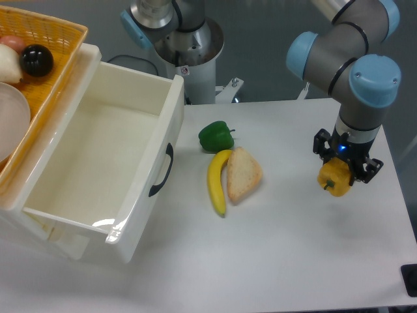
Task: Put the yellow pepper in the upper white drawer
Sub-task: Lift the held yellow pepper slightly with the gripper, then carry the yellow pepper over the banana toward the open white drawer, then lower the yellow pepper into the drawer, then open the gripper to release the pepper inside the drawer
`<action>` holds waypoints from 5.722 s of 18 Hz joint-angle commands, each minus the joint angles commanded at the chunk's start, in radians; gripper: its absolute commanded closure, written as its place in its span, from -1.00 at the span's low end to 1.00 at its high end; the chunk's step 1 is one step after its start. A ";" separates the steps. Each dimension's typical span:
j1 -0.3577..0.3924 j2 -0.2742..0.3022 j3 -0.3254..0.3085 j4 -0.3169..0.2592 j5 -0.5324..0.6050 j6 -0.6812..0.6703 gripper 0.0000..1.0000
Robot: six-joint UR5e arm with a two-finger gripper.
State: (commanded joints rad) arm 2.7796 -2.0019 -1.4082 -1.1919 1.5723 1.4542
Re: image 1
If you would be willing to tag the orange woven basket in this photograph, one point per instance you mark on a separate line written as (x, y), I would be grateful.
(63, 39)

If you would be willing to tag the black object at table corner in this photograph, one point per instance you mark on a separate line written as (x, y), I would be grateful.
(409, 274)

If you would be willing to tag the black drawer handle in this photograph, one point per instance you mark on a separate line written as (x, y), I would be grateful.
(165, 171)

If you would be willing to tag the yellow banana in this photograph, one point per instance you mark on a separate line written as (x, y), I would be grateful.
(214, 181)

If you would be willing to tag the black round fruit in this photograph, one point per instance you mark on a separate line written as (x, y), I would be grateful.
(36, 60)

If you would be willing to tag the metal table bracket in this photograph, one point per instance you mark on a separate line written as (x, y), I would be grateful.
(228, 93)

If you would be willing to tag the yellow bell pepper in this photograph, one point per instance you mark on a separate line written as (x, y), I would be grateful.
(334, 177)

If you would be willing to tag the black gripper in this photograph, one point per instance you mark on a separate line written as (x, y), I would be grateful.
(351, 146)

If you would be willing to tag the open white upper drawer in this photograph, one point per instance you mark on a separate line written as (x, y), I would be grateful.
(109, 156)

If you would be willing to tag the white drawer cabinet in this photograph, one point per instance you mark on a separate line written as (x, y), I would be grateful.
(19, 224)

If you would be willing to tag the slice of bread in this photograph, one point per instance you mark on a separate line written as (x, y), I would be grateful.
(244, 173)

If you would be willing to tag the red apple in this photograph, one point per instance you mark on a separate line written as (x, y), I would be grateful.
(14, 42)

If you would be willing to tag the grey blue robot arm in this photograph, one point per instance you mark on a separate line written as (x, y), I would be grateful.
(339, 63)

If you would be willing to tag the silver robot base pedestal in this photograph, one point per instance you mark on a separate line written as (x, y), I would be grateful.
(193, 56)

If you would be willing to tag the green bell pepper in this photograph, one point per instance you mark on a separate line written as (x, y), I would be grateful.
(216, 137)

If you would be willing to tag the white bowl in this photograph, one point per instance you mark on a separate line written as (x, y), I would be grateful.
(15, 119)

